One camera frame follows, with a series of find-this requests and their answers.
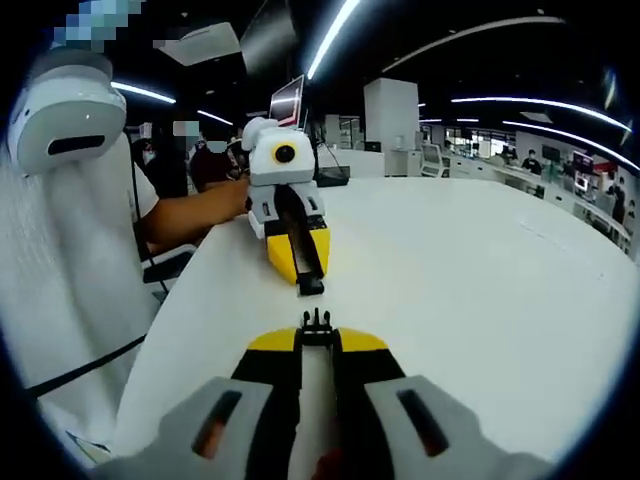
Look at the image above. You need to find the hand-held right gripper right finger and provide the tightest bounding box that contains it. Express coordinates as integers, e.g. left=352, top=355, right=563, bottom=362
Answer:
left=335, top=325, right=554, bottom=480

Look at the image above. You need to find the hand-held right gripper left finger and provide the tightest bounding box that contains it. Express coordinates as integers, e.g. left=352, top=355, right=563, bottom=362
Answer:
left=99, top=327, right=304, bottom=480

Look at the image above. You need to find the black plastic buckle socket part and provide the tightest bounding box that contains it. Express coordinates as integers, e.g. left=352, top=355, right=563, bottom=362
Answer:
left=294, top=274, right=327, bottom=298

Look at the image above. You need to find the black plastic buckle pronged part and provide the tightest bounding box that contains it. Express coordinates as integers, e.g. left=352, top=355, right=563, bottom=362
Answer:
left=298, top=307, right=335, bottom=347

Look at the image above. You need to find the person's left hand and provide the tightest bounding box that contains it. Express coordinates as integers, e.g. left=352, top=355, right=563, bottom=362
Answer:
left=222, top=177, right=252, bottom=221

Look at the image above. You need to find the black rounded device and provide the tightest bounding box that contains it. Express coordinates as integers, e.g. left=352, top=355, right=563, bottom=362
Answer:
left=314, top=166, right=350, bottom=190

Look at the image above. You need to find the computer monitor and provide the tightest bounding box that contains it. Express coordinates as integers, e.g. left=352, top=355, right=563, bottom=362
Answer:
left=268, top=73, right=307, bottom=129

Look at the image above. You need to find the white office chair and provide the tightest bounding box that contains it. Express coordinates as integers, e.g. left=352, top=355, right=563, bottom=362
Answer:
left=421, top=141, right=445, bottom=177

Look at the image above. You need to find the ceiling light strip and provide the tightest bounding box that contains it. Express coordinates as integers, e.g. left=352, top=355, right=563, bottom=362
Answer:
left=501, top=119, right=640, bottom=175
left=449, top=95, right=634, bottom=133
left=111, top=80, right=178, bottom=105
left=305, top=0, right=362, bottom=82

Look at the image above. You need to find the ceiling air conditioner vent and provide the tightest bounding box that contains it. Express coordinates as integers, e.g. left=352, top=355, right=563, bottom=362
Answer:
left=163, top=21, right=242, bottom=67

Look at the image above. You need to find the white office desk row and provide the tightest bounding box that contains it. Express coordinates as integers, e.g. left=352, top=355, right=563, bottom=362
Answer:
left=384, top=143, right=632, bottom=254

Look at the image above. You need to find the white chest-worn device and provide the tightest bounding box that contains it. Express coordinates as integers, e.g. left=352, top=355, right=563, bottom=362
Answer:
left=7, top=49, right=129, bottom=177

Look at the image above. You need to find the black device cable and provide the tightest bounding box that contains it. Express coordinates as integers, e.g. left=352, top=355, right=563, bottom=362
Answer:
left=310, top=132, right=352, bottom=177

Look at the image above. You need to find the black worn-device cable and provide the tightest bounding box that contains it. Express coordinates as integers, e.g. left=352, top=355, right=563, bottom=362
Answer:
left=128, top=142, right=172, bottom=297

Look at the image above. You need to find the black strap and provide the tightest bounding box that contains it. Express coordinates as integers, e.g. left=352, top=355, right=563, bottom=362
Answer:
left=22, top=333, right=147, bottom=397

